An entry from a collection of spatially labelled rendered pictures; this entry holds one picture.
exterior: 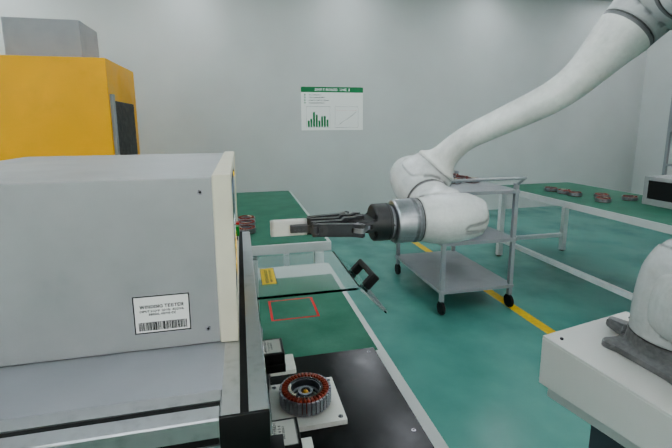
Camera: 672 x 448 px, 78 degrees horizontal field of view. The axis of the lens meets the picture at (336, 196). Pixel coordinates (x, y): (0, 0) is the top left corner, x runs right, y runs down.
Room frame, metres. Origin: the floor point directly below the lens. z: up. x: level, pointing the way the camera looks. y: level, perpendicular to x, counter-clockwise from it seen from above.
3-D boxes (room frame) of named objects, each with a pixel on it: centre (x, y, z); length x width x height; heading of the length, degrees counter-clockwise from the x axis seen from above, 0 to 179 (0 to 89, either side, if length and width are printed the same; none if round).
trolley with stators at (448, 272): (3.31, -0.95, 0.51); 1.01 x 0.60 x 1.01; 13
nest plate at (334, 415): (0.82, 0.07, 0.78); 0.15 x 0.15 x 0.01; 13
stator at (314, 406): (0.82, 0.07, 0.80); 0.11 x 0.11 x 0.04
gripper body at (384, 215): (0.81, -0.06, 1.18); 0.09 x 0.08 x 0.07; 103
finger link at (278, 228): (0.77, 0.09, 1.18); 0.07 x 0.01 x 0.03; 103
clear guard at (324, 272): (0.85, 0.08, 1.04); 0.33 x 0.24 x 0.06; 103
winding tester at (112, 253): (0.64, 0.36, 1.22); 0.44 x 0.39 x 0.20; 13
